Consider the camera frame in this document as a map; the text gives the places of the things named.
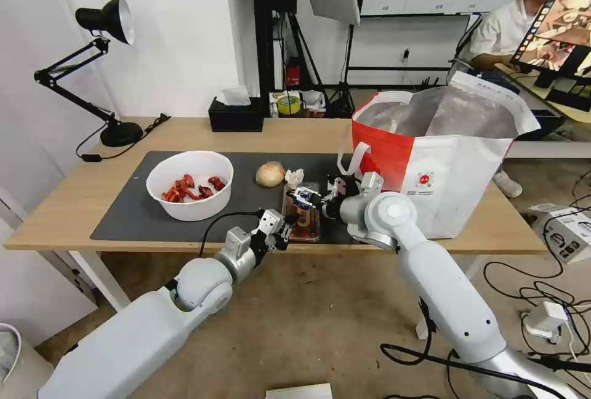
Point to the printed cardboard box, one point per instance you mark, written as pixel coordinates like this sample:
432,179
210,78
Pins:
565,232

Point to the black tissue box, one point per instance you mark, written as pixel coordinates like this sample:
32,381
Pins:
234,112

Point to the red and white takeout bag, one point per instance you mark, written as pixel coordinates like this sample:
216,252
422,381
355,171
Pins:
443,172

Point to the small red box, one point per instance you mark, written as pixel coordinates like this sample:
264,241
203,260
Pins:
292,74

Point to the black metal rack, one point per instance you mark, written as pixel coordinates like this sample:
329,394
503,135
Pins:
268,25

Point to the clear plastic food tray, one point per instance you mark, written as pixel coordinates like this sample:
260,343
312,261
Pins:
304,226

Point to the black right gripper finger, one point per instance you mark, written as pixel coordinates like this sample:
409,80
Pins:
301,203
312,193

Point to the white power adapter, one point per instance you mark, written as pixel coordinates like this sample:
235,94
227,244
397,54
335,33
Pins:
547,320

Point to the wooden table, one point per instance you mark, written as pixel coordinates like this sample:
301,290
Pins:
69,196

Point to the person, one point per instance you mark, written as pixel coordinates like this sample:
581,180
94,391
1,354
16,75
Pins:
508,29

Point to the white round bowl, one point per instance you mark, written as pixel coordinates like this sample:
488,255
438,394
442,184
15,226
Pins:
190,186

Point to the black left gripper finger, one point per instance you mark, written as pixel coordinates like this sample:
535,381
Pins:
283,243
287,222

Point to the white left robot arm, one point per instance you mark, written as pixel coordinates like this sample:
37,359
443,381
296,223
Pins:
138,325

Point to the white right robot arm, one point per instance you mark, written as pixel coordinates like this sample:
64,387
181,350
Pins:
434,279

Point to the computer monitor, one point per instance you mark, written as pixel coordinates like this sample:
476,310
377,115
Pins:
558,29

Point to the yellow green tape roll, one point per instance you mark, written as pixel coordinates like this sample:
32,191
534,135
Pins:
289,105

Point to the black tripod stand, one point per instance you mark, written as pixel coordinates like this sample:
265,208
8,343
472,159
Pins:
323,75

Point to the red food scraps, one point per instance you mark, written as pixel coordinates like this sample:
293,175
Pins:
191,190

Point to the dark grey desk mat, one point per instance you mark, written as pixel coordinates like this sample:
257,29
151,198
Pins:
138,205

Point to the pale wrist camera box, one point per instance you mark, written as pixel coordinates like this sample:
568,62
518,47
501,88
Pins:
337,185
270,220

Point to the black desk lamp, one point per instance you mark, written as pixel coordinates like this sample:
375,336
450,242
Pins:
92,71

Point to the grey round bin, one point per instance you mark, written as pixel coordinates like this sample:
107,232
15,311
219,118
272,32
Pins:
18,362

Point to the wooden desk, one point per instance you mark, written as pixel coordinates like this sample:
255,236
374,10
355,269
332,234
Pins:
535,89

